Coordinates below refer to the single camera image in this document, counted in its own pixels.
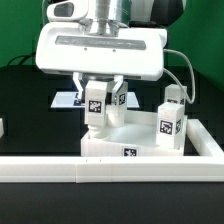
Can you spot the white marker base plate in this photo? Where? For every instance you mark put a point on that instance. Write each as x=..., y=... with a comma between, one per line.
x=69, y=100

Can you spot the white part at left edge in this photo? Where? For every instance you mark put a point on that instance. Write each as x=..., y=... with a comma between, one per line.
x=1, y=128

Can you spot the white L-shaped fence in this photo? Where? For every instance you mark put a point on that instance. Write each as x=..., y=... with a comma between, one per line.
x=206, y=166

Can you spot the white square tabletop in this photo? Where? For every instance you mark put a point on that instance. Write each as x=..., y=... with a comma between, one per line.
x=136, y=138

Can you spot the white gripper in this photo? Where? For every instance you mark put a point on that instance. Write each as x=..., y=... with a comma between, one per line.
x=64, y=48

